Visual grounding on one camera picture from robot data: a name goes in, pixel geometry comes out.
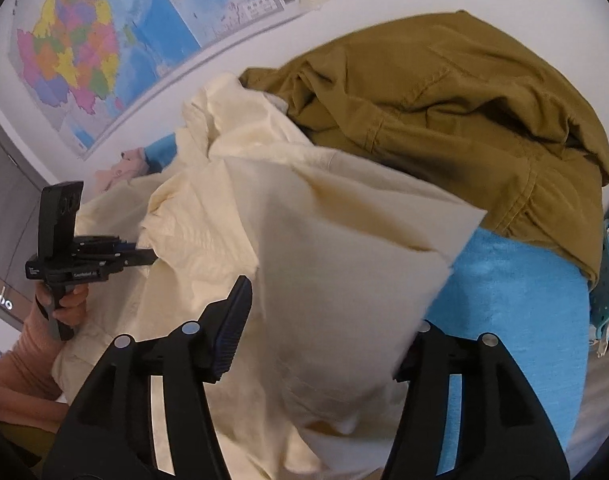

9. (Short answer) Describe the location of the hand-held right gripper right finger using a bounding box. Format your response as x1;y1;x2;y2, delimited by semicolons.
384;317;571;480

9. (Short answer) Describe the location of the olive jacket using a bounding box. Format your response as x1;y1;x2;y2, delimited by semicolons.
239;9;609;286

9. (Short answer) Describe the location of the person's olive clothing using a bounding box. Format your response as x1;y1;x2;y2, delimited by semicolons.
0;417;60;468

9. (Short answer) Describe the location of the teal plastic storage rack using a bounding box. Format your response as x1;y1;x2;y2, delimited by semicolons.
587;205;609;361

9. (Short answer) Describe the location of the person's left hand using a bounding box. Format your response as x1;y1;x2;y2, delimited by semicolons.
32;280;91;331

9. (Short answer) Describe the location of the pink folded garment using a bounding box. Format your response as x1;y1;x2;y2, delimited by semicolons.
94;149;150;193

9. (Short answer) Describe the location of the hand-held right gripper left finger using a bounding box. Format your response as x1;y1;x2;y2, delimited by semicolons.
40;275;255;480

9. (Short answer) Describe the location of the colourful wall map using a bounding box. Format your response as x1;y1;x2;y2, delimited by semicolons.
7;0;298;161

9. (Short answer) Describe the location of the blue bed sheet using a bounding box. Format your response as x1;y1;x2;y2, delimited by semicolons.
143;134;591;480

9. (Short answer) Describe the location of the person's left forearm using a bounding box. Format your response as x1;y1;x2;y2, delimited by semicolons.
0;305;75;433

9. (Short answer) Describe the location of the cream large garment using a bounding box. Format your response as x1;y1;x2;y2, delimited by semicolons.
52;72;487;480

